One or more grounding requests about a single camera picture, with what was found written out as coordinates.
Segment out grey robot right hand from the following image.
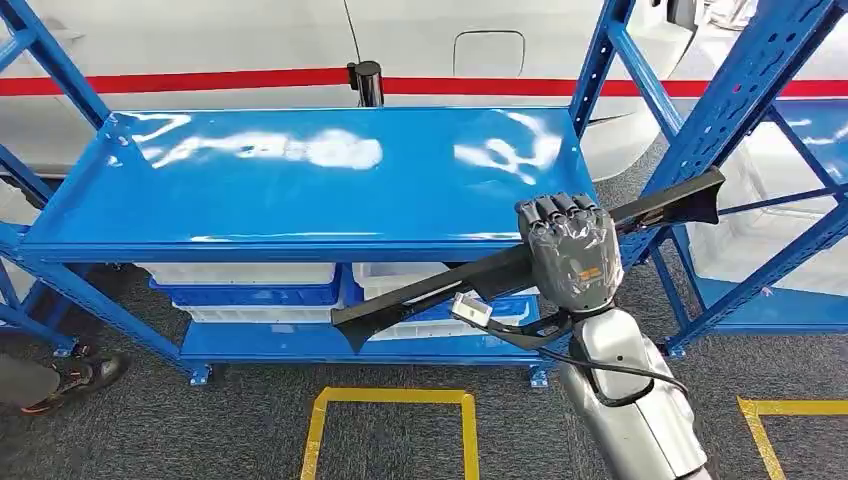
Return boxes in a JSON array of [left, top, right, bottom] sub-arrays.
[[515, 192, 625, 314]]

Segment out long black plastic trim part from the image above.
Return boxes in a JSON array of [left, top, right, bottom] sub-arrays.
[[331, 165, 727, 354]]

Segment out blue plastic crate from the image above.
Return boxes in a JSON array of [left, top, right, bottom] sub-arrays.
[[410, 294, 533, 327], [148, 268, 343, 308]]

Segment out large translucent white bin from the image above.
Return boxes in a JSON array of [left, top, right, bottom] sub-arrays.
[[685, 122, 848, 297]]

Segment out white vehicle with red stripe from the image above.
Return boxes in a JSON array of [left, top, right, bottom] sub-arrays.
[[0, 0, 848, 181]]

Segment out person's left shoe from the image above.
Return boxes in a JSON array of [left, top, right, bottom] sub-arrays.
[[19, 351, 132, 417]]

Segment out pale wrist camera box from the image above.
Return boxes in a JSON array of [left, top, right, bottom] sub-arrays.
[[451, 292, 494, 328]]

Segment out black stanchion post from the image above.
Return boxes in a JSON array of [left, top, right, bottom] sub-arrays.
[[346, 60, 386, 109]]

